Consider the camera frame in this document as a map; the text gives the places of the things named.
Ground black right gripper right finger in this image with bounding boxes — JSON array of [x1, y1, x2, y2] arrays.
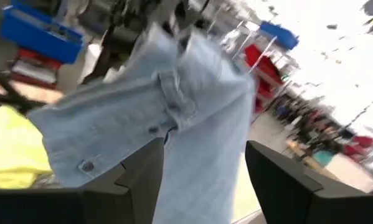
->
[[245, 140, 373, 224]]

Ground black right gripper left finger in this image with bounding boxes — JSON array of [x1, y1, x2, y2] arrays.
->
[[0, 138, 165, 224]]

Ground light blue denim jeans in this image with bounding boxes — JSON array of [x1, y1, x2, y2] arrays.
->
[[27, 21, 257, 224]]

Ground yellow shirt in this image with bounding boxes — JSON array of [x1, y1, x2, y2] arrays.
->
[[0, 105, 53, 190]]

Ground red storage bin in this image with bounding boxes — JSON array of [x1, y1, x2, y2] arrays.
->
[[10, 46, 63, 90]]

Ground blue plastic storage bin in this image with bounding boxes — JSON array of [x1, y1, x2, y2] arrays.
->
[[0, 2, 84, 65], [259, 20, 300, 50]]

